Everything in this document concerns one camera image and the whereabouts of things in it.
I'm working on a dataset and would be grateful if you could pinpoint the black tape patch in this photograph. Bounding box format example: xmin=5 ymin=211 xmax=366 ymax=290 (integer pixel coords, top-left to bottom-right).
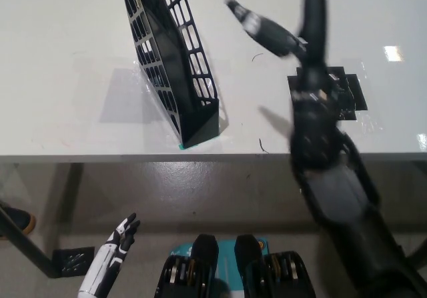
xmin=287 ymin=65 xmax=369 ymax=122

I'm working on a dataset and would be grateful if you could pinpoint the black shoe with tan sole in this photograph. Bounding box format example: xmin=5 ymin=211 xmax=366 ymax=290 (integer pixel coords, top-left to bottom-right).
xmin=0 ymin=202 xmax=37 ymax=238

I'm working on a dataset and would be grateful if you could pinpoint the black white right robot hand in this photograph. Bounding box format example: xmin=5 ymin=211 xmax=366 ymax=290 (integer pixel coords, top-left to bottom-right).
xmin=224 ymin=0 xmax=338 ymax=101

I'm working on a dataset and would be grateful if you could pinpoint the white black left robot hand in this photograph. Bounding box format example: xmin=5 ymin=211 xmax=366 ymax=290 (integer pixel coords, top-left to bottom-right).
xmin=77 ymin=212 xmax=141 ymax=298

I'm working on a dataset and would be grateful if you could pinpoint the black patterned foot plate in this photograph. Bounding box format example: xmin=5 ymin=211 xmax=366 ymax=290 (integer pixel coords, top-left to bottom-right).
xmin=52 ymin=246 xmax=95 ymax=277

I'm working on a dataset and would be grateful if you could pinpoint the black notebook with gold corners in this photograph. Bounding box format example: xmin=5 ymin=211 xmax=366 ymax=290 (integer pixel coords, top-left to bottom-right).
xmin=141 ymin=0 xmax=201 ymax=119

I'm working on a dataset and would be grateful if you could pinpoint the black mesh file shelf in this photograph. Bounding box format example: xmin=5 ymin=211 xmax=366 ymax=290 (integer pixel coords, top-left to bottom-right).
xmin=119 ymin=0 xmax=221 ymax=149

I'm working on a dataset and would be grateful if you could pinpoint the grey table leg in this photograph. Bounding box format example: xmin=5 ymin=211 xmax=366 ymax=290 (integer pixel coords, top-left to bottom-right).
xmin=51 ymin=163 xmax=84 ymax=249

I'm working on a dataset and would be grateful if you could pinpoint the black slanted table strut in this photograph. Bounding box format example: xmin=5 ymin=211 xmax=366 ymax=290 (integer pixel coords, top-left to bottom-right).
xmin=0 ymin=206 xmax=56 ymax=279

